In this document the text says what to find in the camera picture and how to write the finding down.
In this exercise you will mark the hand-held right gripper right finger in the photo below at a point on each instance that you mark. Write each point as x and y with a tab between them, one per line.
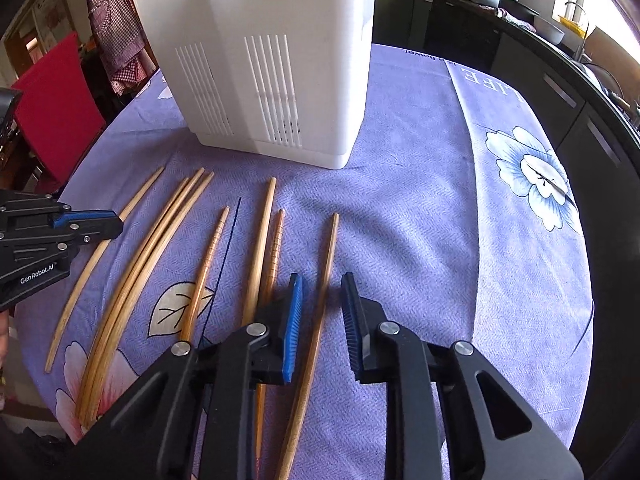
350	330

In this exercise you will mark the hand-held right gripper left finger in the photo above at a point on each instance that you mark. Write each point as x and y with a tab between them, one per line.
294	330

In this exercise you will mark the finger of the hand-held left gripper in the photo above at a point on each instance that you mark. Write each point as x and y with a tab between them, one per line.
100	232
85	217

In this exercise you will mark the bunch of wooden chopsticks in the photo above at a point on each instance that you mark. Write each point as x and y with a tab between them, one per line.
258	260

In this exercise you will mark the white plastic utensil holder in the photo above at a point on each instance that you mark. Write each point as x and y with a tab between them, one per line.
300	85

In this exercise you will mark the purple floral tablecloth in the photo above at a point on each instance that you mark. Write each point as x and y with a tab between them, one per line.
425	260

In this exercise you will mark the red chair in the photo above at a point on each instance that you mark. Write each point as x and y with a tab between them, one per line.
55	110

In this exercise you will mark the checkered apron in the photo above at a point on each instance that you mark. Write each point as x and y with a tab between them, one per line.
112	30

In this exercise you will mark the sliding glass door with stickers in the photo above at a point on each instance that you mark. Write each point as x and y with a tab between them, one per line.
45	20

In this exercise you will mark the patterned kitchen cloth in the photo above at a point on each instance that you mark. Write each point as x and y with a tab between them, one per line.
515	17

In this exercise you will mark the grey bowl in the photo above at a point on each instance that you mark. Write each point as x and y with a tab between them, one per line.
549	32

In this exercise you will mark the black cooker pot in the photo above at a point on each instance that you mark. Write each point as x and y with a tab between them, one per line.
522	10

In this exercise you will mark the gooseneck faucet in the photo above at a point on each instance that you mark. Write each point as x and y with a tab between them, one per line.
585	35

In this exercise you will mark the yellow basket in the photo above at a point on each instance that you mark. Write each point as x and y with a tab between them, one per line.
572	25

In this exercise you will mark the wooden cutting board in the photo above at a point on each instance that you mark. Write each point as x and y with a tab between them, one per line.
607	45

